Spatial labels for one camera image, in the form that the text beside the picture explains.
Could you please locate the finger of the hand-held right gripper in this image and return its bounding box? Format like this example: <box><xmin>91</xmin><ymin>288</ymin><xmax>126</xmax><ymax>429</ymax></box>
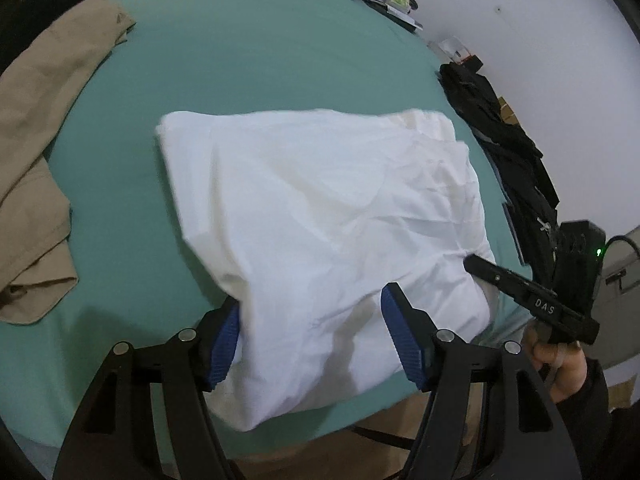
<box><xmin>463</xmin><ymin>254</ymin><xmax>528</xmax><ymax>306</ymax></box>

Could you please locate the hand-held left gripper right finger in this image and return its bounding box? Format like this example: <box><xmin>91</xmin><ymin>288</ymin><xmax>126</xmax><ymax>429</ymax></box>
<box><xmin>380</xmin><ymin>282</ymin><xmax>581</xmax><ymax>480</ymax></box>

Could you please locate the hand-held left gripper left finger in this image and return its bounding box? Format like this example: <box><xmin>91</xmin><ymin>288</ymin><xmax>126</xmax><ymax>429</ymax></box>
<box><xmin>52</xmin><ymin>297</ymin><xmax>246</xmax><ymax>480</ymax></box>

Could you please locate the white hooded jacket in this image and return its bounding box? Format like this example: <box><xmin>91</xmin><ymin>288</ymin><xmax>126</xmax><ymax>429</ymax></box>
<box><xmin>155</xmin><ymin>107</ymin><xmax>501</xmax><ymax>433</ymax></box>

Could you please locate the person's right forearm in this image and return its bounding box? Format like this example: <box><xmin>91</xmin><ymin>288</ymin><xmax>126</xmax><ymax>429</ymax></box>
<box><xmin>550</xmin><ymin>357</ymin><xmax>615</xmax><ymax>480</ymax></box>

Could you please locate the black clothes pile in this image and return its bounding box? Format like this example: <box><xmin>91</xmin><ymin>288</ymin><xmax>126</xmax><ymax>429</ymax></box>
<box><xmin>439</xmin><ymin>62</ymin><xmax>561</xmax><ymax>291</ymax></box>

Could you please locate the person's right hand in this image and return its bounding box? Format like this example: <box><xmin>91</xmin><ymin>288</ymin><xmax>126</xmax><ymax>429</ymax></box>
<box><xmin>522</xmin><ymin>322</ymin><xmax>588</xmax><ymax>403</ymax></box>

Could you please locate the cardboard box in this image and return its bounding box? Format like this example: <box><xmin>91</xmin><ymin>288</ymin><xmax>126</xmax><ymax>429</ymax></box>
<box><xmin>495</xmin><ymin>95</ymin><xmax>521</xmax><ymax>126</ymax></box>

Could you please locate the white small box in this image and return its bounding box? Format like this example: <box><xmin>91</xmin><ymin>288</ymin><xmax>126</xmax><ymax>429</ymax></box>
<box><xmin>430</xmin><ymin>35</ymin><xmax>471</xmax><ymax>63</ymax></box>

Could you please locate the black flat tray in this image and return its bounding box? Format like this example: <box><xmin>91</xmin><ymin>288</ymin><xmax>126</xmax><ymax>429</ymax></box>
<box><xmin>360</xmin><ymin>0</ymin><xmax>423</xmax><ymax>31</ymax></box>

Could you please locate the beige garment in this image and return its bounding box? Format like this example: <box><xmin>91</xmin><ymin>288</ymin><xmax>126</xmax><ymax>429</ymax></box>
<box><xmin>0</xmin><ymin>0</ymin><xmax>137</xmax><ymax>326</ymax></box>

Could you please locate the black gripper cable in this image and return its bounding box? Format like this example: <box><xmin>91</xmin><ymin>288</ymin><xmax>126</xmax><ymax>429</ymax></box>
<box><xmin>601</xmin><ymin>235</ymin><xmax>640</xmax><ymax>261</ymax></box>

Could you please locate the black strap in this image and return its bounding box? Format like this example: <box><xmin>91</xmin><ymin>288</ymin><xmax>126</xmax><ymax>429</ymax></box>
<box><xmin>350</xmin><ymin>425</ymin><xmax>416</xmax><ymax>450</ymax></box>

